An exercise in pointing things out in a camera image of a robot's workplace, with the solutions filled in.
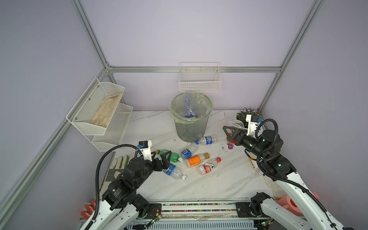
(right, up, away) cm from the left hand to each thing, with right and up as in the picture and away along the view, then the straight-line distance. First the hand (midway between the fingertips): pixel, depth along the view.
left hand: (163, 154), depth 68 cm
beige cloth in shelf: (-36, +22, +12) cm, 44 cm away
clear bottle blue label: (+3, -13, +15) cm, 21 cm away
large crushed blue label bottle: (+14, +23, +31) cm, 41 cm away
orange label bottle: (+17, -7, +18) cm, 26 cm away
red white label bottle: (+24, -11, +15) cm, 30 cm away
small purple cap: (+32, +4, -2) cm, 32 cm away
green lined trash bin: (+14, +11, +22) cm, 28 cm away
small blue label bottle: (+11, -4, +21) cm, 24 cm away
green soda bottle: (+3, -6, +20) cm, 21 cm away
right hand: (+29, +13, -4) cm, 32 cm away
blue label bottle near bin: (+25, +3, +28) cm, 37 cm away
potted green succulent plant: (+49, +20, +29) cm, 61 cm away
